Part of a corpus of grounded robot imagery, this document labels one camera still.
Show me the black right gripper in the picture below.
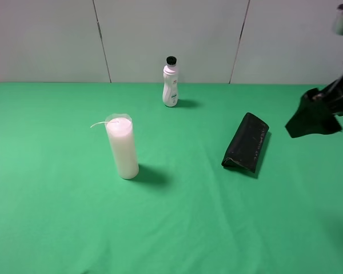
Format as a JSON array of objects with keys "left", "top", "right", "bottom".
[{"left": 285, "top": 75, "right": 343, "bottom": 138}]

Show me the black leather pouch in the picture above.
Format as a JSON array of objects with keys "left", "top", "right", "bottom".
[{"left": 221, "top": 112, "right": 270, "bottom": 175}]

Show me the white bottle with black cap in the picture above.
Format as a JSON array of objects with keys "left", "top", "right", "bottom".
[{"left": 162, "top": 56, "right": 178, "bottom": 107}]

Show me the tall white candle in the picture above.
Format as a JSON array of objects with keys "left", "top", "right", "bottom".
[{"left": 90, "top": 114, "right": 139, "bottom": 180}]

